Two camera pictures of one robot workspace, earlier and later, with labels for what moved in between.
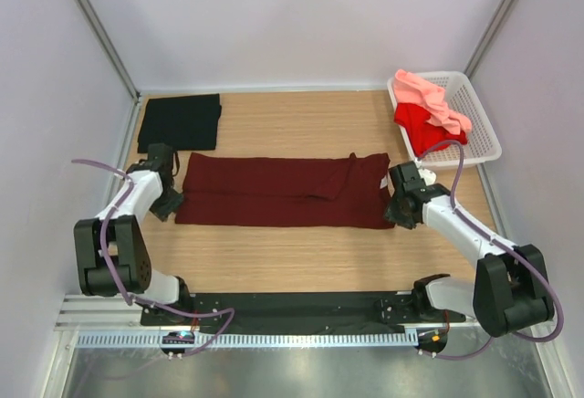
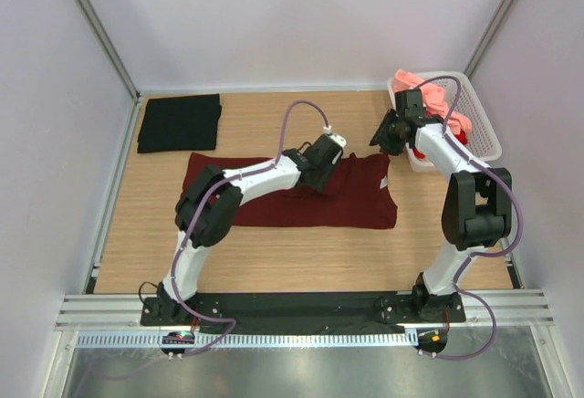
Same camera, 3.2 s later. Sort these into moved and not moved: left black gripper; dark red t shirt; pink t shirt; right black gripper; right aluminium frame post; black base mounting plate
Moved: right black gripper; left black gripper
Not moved: black base mounting plate; right aluminium frame post; dark red t shirt; pink t shirt
